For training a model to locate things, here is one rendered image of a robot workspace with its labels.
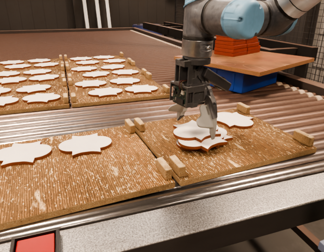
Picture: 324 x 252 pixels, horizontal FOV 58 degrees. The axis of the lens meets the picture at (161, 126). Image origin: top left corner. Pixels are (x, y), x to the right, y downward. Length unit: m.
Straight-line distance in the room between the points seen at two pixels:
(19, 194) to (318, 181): 0.66
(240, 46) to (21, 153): 1.18
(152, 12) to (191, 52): 5.80
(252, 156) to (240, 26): 0.34
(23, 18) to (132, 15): 2.03
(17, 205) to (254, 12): 0.59
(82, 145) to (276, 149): 0.52
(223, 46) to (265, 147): 0.87
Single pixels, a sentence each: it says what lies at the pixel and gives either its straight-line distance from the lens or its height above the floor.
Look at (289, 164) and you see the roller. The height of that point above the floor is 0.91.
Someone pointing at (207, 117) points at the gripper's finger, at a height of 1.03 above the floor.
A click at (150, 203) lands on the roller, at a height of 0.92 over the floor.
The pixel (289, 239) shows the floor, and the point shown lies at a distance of 2.01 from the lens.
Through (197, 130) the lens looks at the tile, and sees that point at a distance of 0.80.
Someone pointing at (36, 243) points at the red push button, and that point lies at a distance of 0.56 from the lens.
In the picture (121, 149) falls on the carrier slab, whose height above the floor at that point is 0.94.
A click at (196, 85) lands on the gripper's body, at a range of 0.73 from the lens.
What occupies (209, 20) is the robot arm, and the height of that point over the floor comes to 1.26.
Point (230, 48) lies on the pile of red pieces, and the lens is 1.58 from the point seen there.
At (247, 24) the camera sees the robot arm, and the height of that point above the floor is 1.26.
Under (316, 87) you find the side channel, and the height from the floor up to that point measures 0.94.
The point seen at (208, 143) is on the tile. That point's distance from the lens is 0.76.
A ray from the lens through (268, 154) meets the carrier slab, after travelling 0.80.
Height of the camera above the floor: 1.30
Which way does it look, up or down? 23 degrees down
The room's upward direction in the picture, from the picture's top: straight up
